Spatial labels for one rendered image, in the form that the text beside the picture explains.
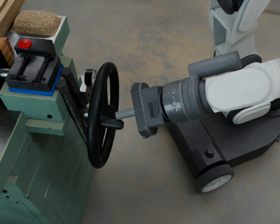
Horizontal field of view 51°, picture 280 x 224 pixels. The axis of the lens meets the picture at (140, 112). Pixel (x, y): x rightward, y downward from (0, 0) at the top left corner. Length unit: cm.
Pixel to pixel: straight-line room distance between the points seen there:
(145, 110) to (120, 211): 97
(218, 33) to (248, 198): 87
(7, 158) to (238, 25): 75
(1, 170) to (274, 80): 57
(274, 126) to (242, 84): 118
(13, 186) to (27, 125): 15
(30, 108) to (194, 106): 38
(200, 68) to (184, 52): 160
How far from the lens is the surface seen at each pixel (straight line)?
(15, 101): 73
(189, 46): 223
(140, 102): 63
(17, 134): 74
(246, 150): 157
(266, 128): 168
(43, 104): 70
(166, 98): 58
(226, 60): 57
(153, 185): 158
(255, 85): 53
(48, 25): 93
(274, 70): 54
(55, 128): 74
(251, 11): 97
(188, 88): 57
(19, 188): 81
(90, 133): 68
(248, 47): 116
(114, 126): 68
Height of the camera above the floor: 147
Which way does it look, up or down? 55 degrees down
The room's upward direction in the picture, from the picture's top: straight up
